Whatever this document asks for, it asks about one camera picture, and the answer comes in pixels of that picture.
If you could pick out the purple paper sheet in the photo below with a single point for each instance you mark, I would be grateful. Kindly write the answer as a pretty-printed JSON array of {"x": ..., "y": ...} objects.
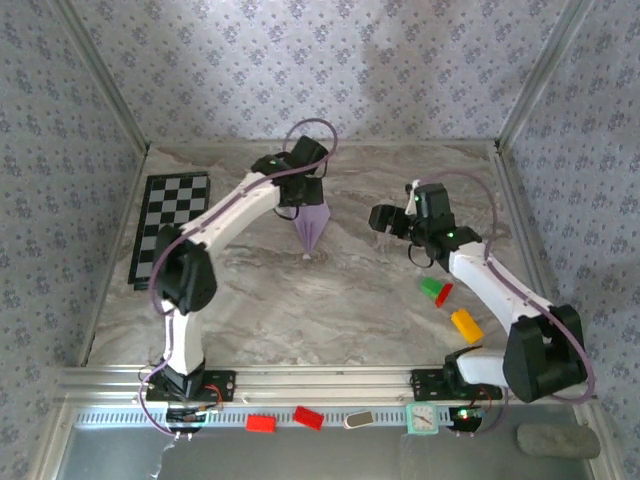
[{"x": 311, "y": 225}]

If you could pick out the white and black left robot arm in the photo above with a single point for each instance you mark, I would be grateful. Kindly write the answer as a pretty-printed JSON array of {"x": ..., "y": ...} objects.
[{"x": 185, "y": 275}]

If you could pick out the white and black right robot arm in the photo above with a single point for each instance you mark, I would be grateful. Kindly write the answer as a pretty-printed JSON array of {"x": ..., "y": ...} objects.
[{"x": 540, "y": 355}]

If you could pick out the green toy block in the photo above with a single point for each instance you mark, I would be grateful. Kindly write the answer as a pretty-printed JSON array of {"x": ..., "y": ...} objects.
[{"x": 430, "y": 287}]

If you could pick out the small red toy block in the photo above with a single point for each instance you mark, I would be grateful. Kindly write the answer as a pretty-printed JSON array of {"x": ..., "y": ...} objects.
[{"x": 444, "y": 295}]

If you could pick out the yellow toy block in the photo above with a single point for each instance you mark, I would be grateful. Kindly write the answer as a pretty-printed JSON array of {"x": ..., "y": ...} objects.
[{"x": 466, "y": 325}]

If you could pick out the black and grey checkerboard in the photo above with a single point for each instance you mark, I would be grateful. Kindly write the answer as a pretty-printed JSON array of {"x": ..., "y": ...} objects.
[{"x": 175, "y": 200}]

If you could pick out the perforated metal strip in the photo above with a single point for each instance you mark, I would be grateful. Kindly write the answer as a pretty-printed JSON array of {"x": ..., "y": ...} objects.
[{"x": 380, "y": 416}]

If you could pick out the silver oval object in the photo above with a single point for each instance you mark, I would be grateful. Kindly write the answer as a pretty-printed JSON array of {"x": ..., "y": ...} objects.
[{"x": 358, "y": 419}]

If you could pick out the mint green clock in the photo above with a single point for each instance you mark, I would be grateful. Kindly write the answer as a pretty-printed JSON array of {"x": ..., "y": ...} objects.
[{"x": 421, "y": 419}]

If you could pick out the red toy brick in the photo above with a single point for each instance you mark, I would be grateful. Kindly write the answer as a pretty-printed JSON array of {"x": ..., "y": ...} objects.
[
  {"x": 308, "y": 418},
  {"x": 261, "y": 424}
]

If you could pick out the grey stone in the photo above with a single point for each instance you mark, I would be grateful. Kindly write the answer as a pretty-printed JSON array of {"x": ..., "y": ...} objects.
[{"x": 557, "y": 441}]

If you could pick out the clear tape strip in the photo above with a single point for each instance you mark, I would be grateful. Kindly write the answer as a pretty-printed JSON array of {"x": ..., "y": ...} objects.
[{"x": 162, "y": 457}]

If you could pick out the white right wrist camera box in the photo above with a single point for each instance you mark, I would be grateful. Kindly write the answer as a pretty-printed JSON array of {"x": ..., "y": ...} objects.
[{"x": 411, "y": 189}]

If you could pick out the aluminium side rail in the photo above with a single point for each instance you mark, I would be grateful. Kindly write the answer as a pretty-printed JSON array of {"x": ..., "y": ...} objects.
[
  {"x": 515, "y": 200},
  {"x": 129, "y": 200}
]

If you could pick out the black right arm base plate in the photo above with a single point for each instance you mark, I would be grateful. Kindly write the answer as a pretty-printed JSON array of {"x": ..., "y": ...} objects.
[{"x": 427, "y": 384}]

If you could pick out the aluminium mounting rail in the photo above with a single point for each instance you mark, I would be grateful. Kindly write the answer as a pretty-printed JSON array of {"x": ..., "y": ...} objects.
[{"x": 325, "y": 385}]

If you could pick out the aluminium frame post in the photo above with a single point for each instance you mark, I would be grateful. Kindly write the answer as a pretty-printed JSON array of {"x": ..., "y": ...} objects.
[
  {"x": 542, "y": 75},
  {"x": 103, "y": 75}
]

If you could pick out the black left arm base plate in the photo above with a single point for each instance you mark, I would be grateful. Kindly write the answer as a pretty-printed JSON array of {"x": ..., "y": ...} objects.
[{"x": 220, "y": 386}]

